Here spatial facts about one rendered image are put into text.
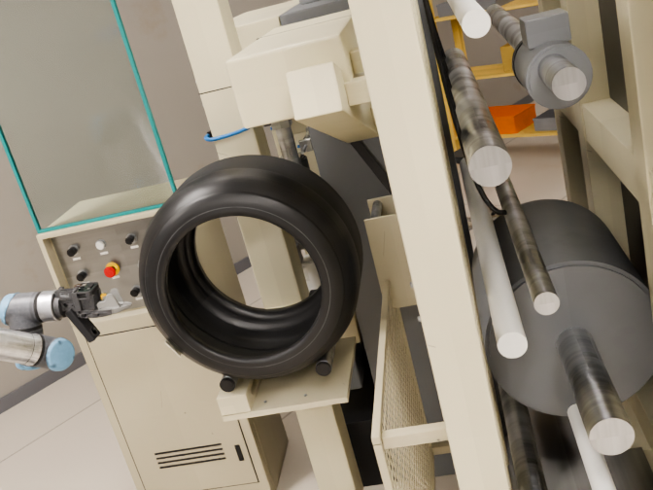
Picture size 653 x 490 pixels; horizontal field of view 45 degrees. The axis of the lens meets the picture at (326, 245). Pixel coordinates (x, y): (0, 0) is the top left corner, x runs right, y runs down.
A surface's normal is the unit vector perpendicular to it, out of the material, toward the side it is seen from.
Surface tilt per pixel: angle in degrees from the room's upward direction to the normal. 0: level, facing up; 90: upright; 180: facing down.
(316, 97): 72
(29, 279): 90
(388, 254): 90
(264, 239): 90
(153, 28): 90
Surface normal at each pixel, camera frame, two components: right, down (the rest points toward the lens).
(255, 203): -0.07, 0.19
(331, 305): 0.08, 0.39
